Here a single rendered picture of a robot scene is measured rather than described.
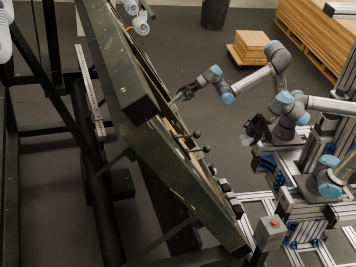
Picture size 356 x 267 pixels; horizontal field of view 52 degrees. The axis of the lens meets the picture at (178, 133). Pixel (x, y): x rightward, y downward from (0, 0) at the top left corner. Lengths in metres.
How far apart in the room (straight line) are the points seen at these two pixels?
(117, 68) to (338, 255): 2.39
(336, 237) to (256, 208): 0.66
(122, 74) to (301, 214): 1.51
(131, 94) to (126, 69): 0.14
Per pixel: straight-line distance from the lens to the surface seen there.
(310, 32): 6.35
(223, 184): 2.54
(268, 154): 2.63
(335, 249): 3.22
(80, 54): 3.32
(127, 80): 1.24
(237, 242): 2.05
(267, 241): 2.19
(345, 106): 1.97
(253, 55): 5.40
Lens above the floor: 2.57
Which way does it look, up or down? 39 degrees down
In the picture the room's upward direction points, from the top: 8 degrees clockwise
